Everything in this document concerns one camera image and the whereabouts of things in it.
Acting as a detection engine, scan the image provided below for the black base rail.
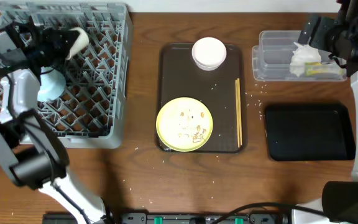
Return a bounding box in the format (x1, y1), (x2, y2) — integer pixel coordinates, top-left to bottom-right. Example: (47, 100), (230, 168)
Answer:
(42, 210), (291, 224)

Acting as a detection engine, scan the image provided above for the green snack wrapper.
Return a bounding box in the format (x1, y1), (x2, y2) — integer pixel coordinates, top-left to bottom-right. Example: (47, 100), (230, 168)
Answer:
(305, 62), (345, 76)

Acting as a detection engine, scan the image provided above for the dark brown serving tray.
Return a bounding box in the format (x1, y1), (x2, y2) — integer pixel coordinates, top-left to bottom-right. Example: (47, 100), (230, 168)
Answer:
(157, 43), (247, 154)

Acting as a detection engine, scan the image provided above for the light blue bowl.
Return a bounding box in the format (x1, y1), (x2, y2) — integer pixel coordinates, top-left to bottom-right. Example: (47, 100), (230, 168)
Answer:
(37, 67), (66, 102)

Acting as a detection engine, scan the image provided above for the white tissue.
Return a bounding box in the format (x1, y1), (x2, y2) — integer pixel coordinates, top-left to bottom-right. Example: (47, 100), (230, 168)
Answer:
(290, 42), (321, 77)

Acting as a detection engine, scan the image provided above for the yellow plate with crumbs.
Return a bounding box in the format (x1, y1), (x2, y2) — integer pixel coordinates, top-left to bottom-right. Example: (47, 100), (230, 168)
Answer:
(155, 97), (213, 152)

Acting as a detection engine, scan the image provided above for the black tray bin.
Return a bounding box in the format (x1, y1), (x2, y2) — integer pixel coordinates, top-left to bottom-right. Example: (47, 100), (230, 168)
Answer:
(264, 103), (356, 161)

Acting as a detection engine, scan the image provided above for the cream plastic cup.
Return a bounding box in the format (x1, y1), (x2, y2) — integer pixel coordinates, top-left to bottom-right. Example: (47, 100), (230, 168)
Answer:
(65, 27), (89, 60)

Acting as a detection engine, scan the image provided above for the clear plastic bin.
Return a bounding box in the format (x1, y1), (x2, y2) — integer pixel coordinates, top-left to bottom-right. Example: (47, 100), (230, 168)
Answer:
(252, 30), (347, 82)

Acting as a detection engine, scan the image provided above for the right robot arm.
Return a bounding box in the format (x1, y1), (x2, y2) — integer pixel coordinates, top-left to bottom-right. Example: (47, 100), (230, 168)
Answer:
(291, 0), (358, 223)

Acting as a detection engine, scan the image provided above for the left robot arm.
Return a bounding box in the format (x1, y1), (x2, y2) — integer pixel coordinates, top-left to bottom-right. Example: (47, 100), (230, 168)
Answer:
(0, 22), (114, 223)

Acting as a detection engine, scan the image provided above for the grey plastic dish rack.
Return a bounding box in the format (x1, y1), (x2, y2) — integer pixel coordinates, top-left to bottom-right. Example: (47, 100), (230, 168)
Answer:
(0, 1), (133, 149)

